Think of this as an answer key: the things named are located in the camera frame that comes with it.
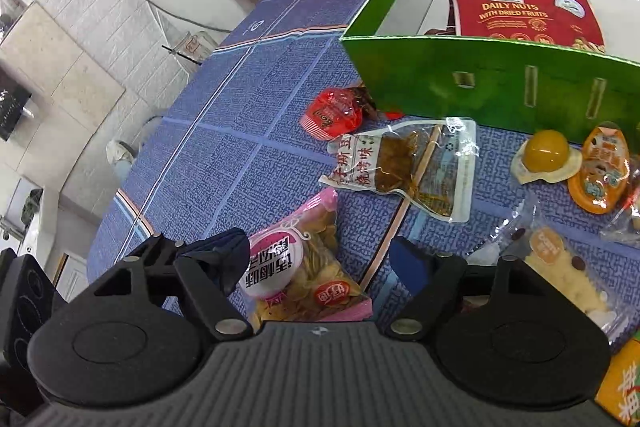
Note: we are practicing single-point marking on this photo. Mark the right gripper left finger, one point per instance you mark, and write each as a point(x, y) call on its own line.
point(144, 327)

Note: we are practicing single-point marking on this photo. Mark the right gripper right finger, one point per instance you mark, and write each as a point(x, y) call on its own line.
point(500, 332)

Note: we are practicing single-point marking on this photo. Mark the clear bread pastry packet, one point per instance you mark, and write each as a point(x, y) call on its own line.
point(527, 235)

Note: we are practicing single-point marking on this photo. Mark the pink chips snack bag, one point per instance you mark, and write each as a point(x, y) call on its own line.
point(293, 274)

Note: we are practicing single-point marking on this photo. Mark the red daily nuts bag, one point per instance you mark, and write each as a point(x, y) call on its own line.
point(569, 23)

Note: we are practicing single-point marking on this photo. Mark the orange drink carton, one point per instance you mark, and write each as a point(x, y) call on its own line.
point(619, 393)

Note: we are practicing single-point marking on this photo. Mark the orange jelly snack packet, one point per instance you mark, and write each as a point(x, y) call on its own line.
point(603, 176)

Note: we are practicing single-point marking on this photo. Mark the clear dried tofu packet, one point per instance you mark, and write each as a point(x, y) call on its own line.
point(431, 163)

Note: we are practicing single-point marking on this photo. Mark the blue checkered tablecloth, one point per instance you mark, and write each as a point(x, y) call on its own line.
point(231, 153)

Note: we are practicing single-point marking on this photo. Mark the small red snack packet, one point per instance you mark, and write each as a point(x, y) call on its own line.
point(336, 111)

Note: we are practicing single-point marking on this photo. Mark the green cardboard box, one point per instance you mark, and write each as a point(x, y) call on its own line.
point(409, 66)

